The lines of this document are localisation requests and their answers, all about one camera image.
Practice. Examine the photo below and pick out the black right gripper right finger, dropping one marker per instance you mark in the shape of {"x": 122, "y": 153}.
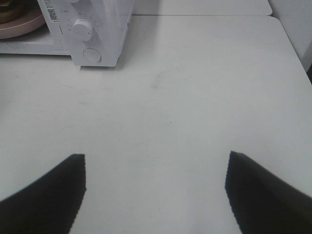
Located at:
{"x": 262, "y": 203}

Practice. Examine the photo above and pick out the white microwave oven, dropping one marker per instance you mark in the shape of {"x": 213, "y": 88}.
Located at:
{"x": 109, "y": 18}

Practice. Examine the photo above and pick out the white lower timer knob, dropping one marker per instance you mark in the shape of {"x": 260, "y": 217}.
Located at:
{"x": 82, "y": 29}

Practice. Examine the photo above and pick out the pink round plate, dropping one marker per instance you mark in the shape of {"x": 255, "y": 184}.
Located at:
{"x": 30, "y": 20}

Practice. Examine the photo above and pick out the burger with lettuce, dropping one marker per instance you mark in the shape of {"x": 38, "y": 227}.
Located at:
{"x": 10, "y": 10}

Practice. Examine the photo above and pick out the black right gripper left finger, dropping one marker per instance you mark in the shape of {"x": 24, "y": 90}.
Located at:
{"x": 50, "y": 204}

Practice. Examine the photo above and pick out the white round door button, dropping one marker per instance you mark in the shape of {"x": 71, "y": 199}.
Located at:
{"x": 92, "y": 55}

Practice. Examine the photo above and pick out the white warning label sticker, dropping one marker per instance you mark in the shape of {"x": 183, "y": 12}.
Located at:
{"x": 51, "y": 10}

